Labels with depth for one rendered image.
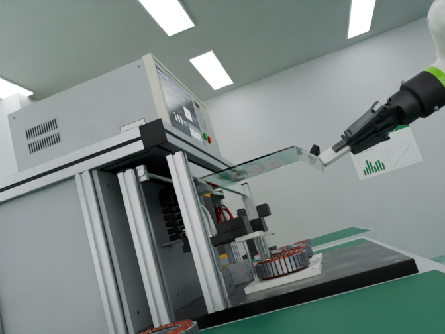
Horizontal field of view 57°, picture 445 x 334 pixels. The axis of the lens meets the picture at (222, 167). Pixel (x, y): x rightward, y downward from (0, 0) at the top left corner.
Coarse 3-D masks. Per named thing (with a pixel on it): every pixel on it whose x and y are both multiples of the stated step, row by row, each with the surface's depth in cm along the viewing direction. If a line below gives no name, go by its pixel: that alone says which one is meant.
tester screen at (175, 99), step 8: (160, 72) 93; (160, 80) 91; (168, 80) 98; (168, 88) 95; (176, 88) 102; (168, 96) 93; (176, 96) 100; (184, 96) 108; (168, 104) 91; (176, 104) 97; (184, 104) 105; (192, 104) 114; (168, 112) 89; (176, 112) 95; (184, 112) 102; (192, 112) 111; (184, 120) 100; (184, 128) 97
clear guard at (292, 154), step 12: (264, 156) 105; (276, 156) 109; (288, 156) 114; (300, 156) 115; (312, 156) 103; (228, 168) 107; (240, 168) 110; (252, 168) 116; (264, 168) 121; (276, 168) 127; (240, 180) 130
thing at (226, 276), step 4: (224, 268) 92; (228, 268) 91; (220, 272) 85; (224, 272) 87; (228, 272) 90; (224, 276) 85; (228, 276) 89; (224, 280) 85; (228, 280) 88; (232, 280) 91; (224, 284) 84; (228, 284) 87; (232, 284) 90; (224, 288) 84; (228, 288) 86; (232, 288) 88; (228, 292) 85; (232, 292) 87; (228, 296) 84
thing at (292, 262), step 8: (280, 256) 81; (288, 256) 81; (296, 256) 81; (304, 256) 82; (256, 264) 86; (264, 264) 81; (272, 264) 80; (280, 264) 81; (288, 264) 80; (296, 264) 80; (304, 264) 81; (264, 272) 82; (272, 272) 80; (280, 272) 80; (288, 272) 80
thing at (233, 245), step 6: (252, 222) 109; (258, 222) 109; (264, 222) 113; (252, 228) 109; (258, 228) 108; (264, 228) 109; (264, 234) 108; (270, 234) 112; (234, 240) 109; (216, 246) 110; (234, 246) 112; (234, 252) 110; (234, 258) 110; (240, 258) 114
